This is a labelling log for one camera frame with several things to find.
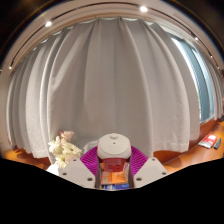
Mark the red and white packet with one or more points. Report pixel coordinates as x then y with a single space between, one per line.
208 141

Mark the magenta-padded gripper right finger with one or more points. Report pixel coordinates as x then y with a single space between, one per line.
150 171

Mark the ceiling lights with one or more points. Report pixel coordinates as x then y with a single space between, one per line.
143 8

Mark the orange flat book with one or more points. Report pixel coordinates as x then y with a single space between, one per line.
113 177

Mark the red and white charger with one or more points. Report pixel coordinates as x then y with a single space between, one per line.
114 148

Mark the white and pink flowers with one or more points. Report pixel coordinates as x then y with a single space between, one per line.
65 150

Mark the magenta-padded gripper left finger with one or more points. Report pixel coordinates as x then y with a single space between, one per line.
78 172

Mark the window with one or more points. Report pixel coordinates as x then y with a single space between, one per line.
196 83

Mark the white ceramic vase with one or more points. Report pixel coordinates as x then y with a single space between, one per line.
53 169

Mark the small dark grey object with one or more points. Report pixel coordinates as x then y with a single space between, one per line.
217 143

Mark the white curtain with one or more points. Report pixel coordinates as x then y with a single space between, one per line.
110 83

